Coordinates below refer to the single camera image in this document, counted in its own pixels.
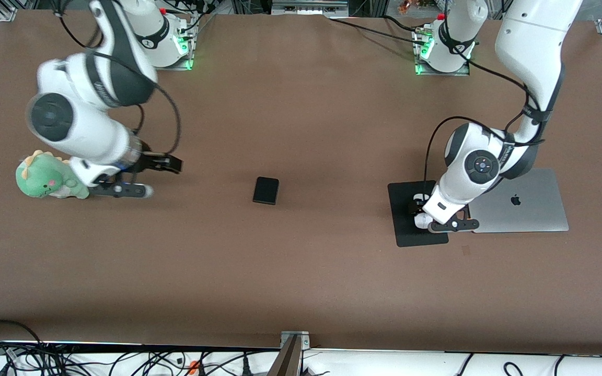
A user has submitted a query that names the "black cable across table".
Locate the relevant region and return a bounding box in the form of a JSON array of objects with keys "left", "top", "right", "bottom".
[{"left": 329, "top": 16, "right": 428, "bottom": 43}]

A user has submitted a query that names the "grey metal frame box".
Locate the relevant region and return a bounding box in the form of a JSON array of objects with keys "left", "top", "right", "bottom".
[{"left": 271, "top": 0, "right": 350, "bottom": 15}]

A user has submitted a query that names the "white computer mouse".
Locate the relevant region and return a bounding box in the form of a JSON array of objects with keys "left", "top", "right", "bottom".
[{"left": 413, "top": 194, "right": 431, "bottom": 229}]

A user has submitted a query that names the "black looped cable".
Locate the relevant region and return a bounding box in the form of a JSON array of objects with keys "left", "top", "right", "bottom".
[{"left": 0, "top": 320, "right": 47, "bottom": 363}]

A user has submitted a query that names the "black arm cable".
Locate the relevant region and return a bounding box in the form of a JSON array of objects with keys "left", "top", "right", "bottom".
[
  {"left": 424, "top": 57, "right": 548, "bottom": 184},
  {"left": 53, "top": 0, "right": 182, "bottom": 158}
]

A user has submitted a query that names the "silver laptop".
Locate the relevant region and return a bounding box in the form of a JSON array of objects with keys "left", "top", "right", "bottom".
[{"left": 463, "top": 168, "right": 570, "bottom": 233}]

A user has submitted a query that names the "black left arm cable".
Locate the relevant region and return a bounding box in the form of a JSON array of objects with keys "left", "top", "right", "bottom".
[{"left": 424, "top": 57, "right": 548, "bottom": 184}]

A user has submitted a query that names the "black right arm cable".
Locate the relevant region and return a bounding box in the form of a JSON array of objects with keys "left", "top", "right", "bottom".
[{"left": 53, "top": 0, "right": 182, "bottom": 158}]

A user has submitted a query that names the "green dinosaur plush toy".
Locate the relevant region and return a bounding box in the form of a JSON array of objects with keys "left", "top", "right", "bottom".
[{"left": 15, "top": 150, "right": 90, "bottom": 200}]

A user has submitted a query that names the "small black box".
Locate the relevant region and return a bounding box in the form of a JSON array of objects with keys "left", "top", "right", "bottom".
[{"left": 252, "top": 177, "right": 280, "bottom": 205}]

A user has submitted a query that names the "black mouse pad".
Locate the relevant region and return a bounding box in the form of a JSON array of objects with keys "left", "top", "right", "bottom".
[{"left": 387, "top": 180, "right": 449, "bottom": 248}]

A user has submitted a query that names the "metal table edge bracket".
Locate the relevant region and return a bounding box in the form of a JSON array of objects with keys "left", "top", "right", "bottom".
[{"left": 280, "top": 331, "right": 310, "bottom": 349}]

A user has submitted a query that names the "dark aluminium post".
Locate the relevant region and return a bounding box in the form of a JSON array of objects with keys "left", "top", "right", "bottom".
[{"left": 269, "top": 335, "right": 303, "bottom": 376}]

